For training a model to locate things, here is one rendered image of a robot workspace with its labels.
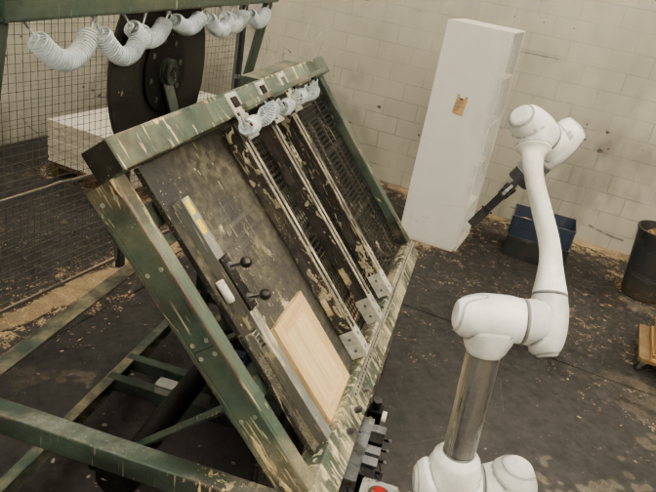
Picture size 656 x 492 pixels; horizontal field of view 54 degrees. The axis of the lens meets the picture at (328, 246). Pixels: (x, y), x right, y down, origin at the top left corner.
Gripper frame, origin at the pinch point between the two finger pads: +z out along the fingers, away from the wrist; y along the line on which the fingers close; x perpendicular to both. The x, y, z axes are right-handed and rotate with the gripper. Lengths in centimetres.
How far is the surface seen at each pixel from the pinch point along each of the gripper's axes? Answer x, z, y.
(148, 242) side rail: -54, 59, 67
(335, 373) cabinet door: 6, 83, -10
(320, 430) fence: 17, 85, 21
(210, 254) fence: -48, 62, 39
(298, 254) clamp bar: -39, 65, -19
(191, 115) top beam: -88, 40, 28
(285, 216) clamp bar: -52, 57, -15
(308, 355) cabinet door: -5, 79, 4
